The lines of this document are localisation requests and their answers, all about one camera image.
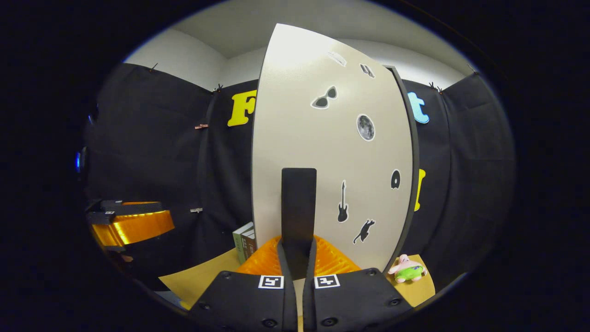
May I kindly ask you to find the green book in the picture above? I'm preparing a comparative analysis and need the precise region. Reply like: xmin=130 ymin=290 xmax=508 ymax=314
xmin=232 ymin=222 xmax=255 ymax=265

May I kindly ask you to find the brown book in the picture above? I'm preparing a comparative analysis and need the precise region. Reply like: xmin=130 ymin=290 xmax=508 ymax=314
xmin=241 ymin=229 xmax=258 ymax=261

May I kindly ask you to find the pink plush starfish toy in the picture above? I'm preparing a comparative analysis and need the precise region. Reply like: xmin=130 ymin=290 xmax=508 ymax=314
xmin=388 ymin=254 xmax=429 ymax=284

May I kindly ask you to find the black cabinet door handle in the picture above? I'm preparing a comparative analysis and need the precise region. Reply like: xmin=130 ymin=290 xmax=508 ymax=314
xmin=281 ymin=168 xmax=318 ymax=280

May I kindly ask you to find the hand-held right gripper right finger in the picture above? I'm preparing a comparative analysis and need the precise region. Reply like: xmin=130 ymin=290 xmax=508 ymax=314
xmin=302 ymin=235 xmax=414 ymax=332

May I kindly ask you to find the beige cabinet door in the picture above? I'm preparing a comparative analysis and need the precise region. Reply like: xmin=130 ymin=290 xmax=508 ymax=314
xmin=251 ymin=23 xmax=414 ymax=273

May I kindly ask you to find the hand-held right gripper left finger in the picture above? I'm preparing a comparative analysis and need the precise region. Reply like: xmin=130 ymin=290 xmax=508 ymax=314
xmin=188 ymin=235 xmax=296 ymax=332

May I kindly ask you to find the black backdrop cloth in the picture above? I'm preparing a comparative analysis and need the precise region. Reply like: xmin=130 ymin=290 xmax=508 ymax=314
xmin=82 ymin=62 xmax=515 ymax=292

